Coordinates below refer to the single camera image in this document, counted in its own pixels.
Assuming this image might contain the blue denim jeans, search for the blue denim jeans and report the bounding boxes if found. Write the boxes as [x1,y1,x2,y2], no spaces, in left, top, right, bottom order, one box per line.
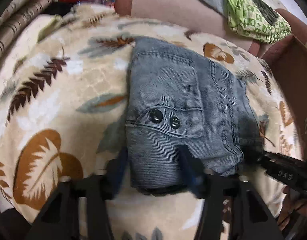
[125,37,262,195]

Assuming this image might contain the person right hand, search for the person right hand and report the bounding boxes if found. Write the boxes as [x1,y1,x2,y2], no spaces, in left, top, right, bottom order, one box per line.
[278,186,307,231]

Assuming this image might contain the leaf pattern beige blanket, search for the leaf pattern beige blanket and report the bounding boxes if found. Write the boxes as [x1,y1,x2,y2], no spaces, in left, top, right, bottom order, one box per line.
[0,4,302,225]

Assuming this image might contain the dark grey garment on quilt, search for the dark grey garment on quilt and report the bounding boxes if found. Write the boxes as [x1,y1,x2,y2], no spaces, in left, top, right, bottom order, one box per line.
[252,0,279,26]

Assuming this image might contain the green patterned folded quilt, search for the green patterned folded quilt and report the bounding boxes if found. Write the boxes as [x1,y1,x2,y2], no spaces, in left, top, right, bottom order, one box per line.
[224,0,292,44]

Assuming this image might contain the white floral thin quilt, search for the white floral thin quilt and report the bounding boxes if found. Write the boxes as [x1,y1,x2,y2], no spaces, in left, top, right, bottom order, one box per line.
[5,14,61,65]

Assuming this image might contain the pink brown headboard cushion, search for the pink brown headboard cushion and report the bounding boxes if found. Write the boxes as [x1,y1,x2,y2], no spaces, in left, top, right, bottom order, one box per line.
[115,0,260,56]

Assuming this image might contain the striped rolled bedding lower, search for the striped rolled bedding lower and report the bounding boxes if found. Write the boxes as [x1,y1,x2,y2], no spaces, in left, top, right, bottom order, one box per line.
[0,0,54,58]

